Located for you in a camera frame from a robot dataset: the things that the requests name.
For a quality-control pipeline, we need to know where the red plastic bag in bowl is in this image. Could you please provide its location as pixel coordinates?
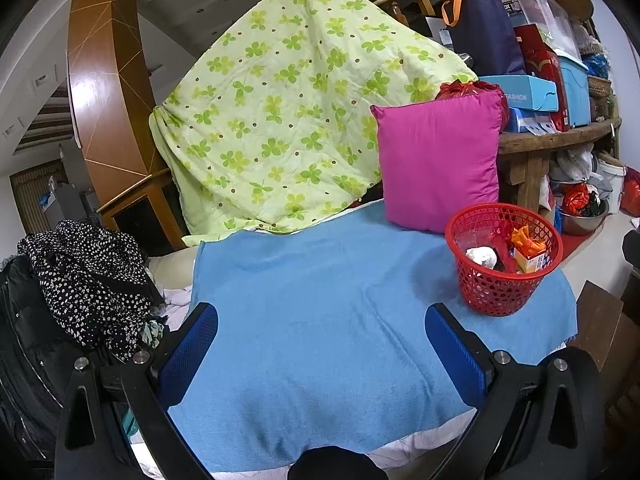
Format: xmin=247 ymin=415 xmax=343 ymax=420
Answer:
xmin=562 ymin=182 xmax=591 ymax=216

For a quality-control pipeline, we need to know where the black puffer jacket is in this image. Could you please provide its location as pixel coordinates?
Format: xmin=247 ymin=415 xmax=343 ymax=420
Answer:
xmin=0 ymin=255 xmax=101 ymax=466

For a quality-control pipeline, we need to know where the white tissue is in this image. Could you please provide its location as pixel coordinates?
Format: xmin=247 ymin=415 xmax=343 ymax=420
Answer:
xmin=466 ymin=246 xmax=498 ymax=268

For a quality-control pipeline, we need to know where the dark red plastic bag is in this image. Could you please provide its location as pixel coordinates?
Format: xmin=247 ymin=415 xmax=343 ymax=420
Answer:
xmin=492 ymin=225 xmax=518 ymax=273

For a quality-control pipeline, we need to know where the white bucket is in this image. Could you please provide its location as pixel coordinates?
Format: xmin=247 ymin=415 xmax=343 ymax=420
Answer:
xmin=595 ymin=157 xmax=627 ymax=203

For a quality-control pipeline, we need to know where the orange plastic bag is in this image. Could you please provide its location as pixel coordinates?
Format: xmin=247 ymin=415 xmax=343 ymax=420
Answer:
xmin=510 ymin=225 xmax=547 ymax=253

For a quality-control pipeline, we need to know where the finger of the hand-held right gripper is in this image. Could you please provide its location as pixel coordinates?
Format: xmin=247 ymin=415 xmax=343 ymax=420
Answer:
xmin=622 ymin=230 xmax=640 ymax=273

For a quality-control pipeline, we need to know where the metal bowl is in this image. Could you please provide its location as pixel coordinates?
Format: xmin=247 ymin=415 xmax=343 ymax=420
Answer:
xmin=557 ymin=200 xmax=611 ymax=237

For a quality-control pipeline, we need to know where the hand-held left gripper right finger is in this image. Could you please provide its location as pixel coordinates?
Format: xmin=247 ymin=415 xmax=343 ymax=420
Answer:
xmin=425 ymin=302 xmax=591 ymax=480

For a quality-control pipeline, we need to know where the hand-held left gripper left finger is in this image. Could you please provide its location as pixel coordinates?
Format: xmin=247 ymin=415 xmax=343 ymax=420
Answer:
xmin=54 ymin=302 xmax=219 ymax=480

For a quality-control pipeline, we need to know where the magenta pillow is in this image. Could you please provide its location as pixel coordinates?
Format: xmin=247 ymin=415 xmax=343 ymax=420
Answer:
xmin=370 ymin=89 xmax=506 ymax=235

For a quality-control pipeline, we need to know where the white plastic bag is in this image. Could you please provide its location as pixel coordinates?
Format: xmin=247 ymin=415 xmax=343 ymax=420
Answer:
xmin=555 ymin=145 xmax=596 ymax=181

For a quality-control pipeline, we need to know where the red and orange carton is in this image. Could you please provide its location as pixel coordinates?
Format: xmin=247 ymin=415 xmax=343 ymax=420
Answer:
xmin=514 ymin=250 xmax=551 ymax=275

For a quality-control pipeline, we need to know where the light blue storage bin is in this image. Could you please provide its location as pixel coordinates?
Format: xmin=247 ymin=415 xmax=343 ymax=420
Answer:
xmin=557 ymin=52 xmax=592 ymax=128

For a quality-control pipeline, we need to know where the cream mattress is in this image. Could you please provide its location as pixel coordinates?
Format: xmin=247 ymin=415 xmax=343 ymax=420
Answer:
xmin=149 ymin=252 xmax=198 ymax=291

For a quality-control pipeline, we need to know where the round wooden shelf table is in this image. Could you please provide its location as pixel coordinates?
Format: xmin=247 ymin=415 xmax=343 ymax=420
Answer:
xmin=436 ymin=0 xmax=623 ymax=213

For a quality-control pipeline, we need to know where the tall red box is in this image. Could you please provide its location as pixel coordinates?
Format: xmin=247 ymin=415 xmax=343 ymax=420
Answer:
xmin=515 ymin=24 xmax=571 ymax=131

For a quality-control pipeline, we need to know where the clear plastic storage box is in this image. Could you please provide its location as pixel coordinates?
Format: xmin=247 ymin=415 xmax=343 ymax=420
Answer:
xmin=492 ymin=0 xmax=581 ymax=56

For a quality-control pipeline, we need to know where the red plastic bag behind pillow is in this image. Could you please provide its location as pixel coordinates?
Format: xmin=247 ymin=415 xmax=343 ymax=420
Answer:
xmin=434 ymin=80 xmax=510 ymax=121

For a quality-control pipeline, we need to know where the green clover print quilt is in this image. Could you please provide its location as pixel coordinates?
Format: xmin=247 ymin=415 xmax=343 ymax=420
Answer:
xmin=149 ymin=0 xmax=478 ymax=247

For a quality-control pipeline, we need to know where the blue shoe box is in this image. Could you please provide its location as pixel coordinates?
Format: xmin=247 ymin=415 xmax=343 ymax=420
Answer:
xmin=477 ymin=75 xmax=558 ymax=113

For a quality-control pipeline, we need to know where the blue blanket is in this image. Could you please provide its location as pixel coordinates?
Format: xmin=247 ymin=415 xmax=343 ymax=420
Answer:
xmin=167 ymin=200 xmax=578 ymax=473

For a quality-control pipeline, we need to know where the wooden cabinet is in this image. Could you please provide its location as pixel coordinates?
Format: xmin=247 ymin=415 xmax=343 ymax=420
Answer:
xmin=67 ymin=0 xmax=166 ymax=211
xmin=97 ymin=167 xmax=188 ymax=256

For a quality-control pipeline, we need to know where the navy bag with orange handles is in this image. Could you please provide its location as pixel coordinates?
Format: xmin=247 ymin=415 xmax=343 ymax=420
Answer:
xmin=440 ymin=0 xmax=527 ymax=78

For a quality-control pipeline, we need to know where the brown lattice door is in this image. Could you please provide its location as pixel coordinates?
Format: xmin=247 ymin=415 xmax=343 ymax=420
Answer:
xmin=10 ymin=160 xmax=68 ymax=241

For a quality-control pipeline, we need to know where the black white dotted garment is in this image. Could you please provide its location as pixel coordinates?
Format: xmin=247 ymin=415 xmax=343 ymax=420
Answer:
xmin=17 ymin=220 xmax=156 ymax=363

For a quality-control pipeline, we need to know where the green floral cloth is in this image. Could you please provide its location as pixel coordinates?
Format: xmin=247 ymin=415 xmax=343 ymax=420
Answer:
xmin=140 ymin=317 xmax=166 ymax=348

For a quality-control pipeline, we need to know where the brown wooden stool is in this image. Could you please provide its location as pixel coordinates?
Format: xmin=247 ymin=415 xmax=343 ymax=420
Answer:
xmin=575 ymin=280 xmax=640 ymax=361

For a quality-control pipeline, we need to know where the red plastic mesh basket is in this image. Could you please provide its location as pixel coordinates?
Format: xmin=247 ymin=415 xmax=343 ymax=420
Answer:
xmin=445 ymin=203 xmax=564 ymax=317

